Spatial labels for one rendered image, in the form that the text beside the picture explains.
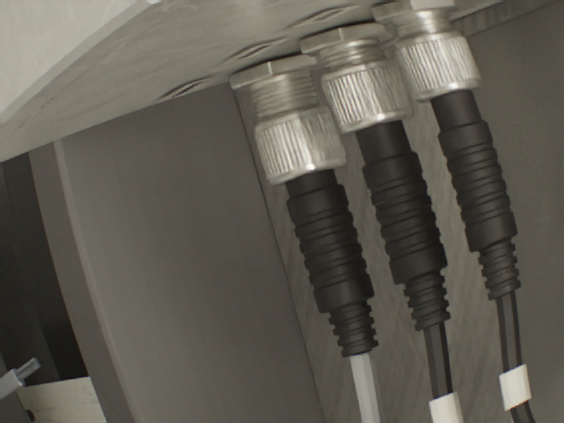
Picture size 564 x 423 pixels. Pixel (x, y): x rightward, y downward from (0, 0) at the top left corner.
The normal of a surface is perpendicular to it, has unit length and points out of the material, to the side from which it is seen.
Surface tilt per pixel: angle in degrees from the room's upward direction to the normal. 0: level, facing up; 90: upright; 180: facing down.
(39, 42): 90
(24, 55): 90
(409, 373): 90
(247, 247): 46
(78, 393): 27
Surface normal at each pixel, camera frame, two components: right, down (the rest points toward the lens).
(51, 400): 0.29, -0.42
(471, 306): -0.88, 0.25
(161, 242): 0.38, -0.11
